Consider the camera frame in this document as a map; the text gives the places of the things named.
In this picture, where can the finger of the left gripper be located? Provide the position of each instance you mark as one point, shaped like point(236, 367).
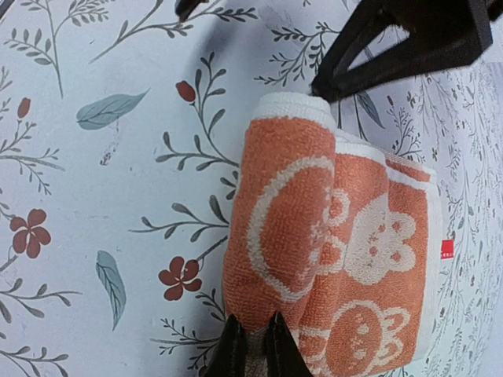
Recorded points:
point(442, 35)
point(184, 8)

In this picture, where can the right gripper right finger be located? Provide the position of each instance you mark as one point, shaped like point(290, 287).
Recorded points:
point(283, 358)

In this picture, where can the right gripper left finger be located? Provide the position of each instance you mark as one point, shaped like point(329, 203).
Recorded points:
point(229, 357)

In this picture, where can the orange rabbit pattern towel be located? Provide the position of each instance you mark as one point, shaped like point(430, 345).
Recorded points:
point(342, 238)

